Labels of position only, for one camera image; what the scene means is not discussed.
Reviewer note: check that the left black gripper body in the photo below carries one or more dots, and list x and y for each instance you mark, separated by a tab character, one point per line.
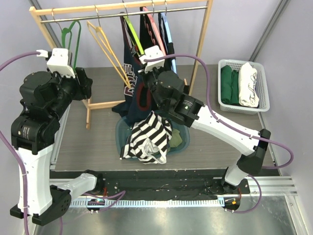
78	88

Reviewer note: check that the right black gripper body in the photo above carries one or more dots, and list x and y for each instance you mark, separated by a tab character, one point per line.
146	75

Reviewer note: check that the navy tank top maroon trim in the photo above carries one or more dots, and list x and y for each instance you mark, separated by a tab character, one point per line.
138	100

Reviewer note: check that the neon yellow hanger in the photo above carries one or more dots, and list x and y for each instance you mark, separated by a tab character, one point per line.
134	34

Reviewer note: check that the black dress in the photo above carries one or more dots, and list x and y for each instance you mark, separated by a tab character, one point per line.
145	39

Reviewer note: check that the yellow plastic hanger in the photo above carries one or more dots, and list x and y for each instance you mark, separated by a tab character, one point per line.
100	37

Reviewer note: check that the pink hanger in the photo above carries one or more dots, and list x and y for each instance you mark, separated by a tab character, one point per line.
152	30

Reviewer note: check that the black white striped tank top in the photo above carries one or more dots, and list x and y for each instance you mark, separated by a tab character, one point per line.
149	140

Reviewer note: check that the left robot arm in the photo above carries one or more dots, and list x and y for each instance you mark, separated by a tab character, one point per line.
46	96

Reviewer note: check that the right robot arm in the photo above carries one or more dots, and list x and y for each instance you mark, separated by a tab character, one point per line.
167	91

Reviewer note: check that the light blue hanger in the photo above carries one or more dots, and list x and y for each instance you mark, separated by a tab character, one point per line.
170	36

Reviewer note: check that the olive green tank top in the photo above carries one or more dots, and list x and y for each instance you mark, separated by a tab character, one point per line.
176	139

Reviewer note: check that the teal plastic basin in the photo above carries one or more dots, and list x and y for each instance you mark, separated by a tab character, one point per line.
123	130

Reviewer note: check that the folded dark green shirt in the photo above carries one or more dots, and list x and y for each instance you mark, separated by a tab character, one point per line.
229	86

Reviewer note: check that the folded white shirt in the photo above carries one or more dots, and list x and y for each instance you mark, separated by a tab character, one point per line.
247	86

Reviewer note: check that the white plastic basket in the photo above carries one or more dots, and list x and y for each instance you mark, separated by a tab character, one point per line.
261	88

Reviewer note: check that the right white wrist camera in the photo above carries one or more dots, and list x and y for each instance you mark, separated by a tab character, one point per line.
152	58

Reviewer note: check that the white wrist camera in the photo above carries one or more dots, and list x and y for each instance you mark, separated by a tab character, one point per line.
152	58
59	60

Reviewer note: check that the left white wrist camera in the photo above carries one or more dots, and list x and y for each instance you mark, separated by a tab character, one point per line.
59	60

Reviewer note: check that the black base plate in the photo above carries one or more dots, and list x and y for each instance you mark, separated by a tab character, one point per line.
164	185

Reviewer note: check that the white slotted cable duct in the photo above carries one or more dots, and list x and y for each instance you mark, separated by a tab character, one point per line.
89	203

